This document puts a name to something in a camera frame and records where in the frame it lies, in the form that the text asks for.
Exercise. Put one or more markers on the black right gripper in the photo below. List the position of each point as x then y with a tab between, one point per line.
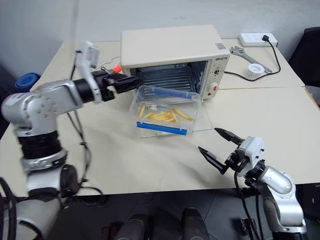
236	160

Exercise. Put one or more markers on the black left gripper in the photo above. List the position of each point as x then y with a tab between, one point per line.
108	85

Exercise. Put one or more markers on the clear container with blue clips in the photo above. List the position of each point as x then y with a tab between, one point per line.
165	128

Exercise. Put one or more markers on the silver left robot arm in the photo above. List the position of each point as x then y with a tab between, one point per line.
37	107

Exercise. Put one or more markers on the glass toaster oven door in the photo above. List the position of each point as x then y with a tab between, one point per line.
204	120

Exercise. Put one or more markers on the metal oven rack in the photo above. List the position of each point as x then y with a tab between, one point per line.
165	76

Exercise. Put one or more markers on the cream toaster oven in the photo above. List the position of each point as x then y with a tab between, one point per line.
170	45

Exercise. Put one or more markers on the orange clip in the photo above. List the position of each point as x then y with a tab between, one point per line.
116	69

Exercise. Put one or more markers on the yellow french fry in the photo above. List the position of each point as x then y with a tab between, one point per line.
150	114
174	115
185	116
142	110
162	116

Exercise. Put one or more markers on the dark rounded shape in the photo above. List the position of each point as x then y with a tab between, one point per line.
193	225
133	227

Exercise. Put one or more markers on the white tape roll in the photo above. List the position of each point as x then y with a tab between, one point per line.
255	70

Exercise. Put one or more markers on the metal adjustable wrench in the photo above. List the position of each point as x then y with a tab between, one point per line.
246	58

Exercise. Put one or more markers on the blue tape roll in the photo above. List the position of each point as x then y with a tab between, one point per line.
26	80

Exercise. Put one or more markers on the white power strip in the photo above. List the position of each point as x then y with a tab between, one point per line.
252	38

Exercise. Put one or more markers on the black chair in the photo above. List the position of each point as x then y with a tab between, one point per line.
306	55

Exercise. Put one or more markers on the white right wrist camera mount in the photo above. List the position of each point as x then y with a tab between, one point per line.
253	150

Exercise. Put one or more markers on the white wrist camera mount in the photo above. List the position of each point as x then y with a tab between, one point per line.
253	150
87	62

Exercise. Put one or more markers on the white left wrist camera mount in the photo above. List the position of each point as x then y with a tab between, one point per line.
87	62

